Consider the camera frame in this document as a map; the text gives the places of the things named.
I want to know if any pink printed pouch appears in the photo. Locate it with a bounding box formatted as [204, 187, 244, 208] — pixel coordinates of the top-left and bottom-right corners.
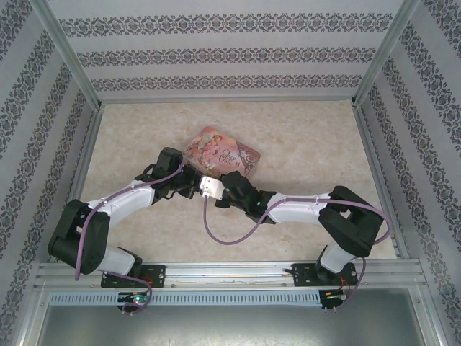
[183, 125, 261, 179]

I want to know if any slotted grey cable duct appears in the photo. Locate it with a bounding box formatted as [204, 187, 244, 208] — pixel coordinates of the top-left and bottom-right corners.
[48, 290, 322, 306]

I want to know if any aluminium mounting rail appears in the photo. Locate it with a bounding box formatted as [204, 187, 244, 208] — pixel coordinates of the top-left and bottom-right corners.
[34, 261, 426, 290]

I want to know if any aluminium side frame rail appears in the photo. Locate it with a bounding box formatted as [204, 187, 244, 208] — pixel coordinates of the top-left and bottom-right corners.
[70, 104, 105, 267]

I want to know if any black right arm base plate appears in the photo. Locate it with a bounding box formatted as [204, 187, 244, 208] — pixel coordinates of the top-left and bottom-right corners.
[292, 262, 358, 288]

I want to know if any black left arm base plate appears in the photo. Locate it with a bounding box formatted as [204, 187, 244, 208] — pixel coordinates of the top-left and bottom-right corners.
[100, 264, 166, 288]

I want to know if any left circuit board green light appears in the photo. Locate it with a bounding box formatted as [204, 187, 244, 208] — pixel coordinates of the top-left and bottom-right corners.
[117, 292, 151, 304]

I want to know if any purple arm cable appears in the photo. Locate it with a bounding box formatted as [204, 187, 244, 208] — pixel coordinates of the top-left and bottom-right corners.
[74, 161, 187, 316]
[203, 194, 394, 307]

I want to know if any grey metal panel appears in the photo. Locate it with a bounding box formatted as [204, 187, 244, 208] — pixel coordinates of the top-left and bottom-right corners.
[35, 288, 441, 346]

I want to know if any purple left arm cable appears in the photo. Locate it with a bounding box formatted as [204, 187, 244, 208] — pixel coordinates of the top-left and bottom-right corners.
[74, 161, 187, 316]

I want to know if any aluminium frame post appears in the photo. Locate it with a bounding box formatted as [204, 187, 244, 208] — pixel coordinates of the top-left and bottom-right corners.
[27, 0, 104, 111]
[352, 0, 422, 108]

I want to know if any right circuit board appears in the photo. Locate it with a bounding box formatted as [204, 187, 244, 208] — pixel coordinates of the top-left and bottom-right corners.
[322, 289, 347, 303]

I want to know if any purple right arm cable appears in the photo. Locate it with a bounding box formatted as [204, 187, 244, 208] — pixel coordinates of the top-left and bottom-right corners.
[203, 194, 394, 307]

